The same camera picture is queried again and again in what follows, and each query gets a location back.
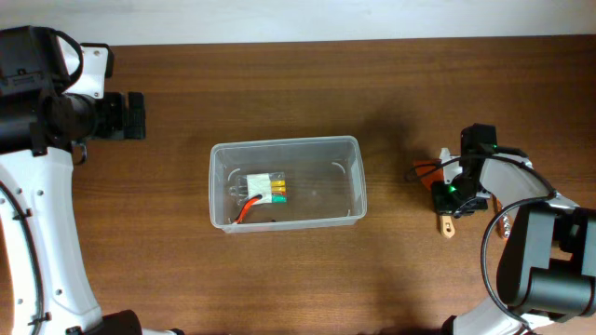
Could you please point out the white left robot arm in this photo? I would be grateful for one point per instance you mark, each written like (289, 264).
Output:
(53, 102)

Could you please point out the clear plastic container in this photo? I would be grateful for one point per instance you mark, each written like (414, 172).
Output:
(325, 180)

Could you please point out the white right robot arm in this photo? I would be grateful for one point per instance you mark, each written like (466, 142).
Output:
(537, 252)

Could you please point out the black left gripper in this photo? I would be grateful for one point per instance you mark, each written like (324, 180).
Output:
(125, 127)

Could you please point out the orange scraper with wooden handle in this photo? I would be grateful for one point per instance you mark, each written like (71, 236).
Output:
(425, 171)

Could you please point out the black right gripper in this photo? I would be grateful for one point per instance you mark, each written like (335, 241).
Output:
(443, 207)

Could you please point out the red-handled pliers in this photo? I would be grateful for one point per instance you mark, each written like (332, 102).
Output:
(247, 206)

